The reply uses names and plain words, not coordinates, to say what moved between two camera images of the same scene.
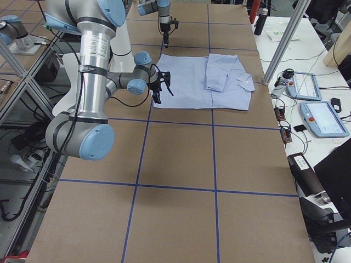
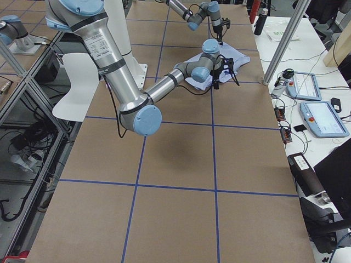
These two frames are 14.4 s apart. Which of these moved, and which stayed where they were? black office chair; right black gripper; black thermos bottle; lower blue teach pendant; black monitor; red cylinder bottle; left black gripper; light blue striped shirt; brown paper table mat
Moved: left black gripper; light blue striped shirt; right black gripper
Stayed: black office chair; red cylinder bottle; brown paper table mat; black thermos bottle; lower blue teach pendant; black monitor
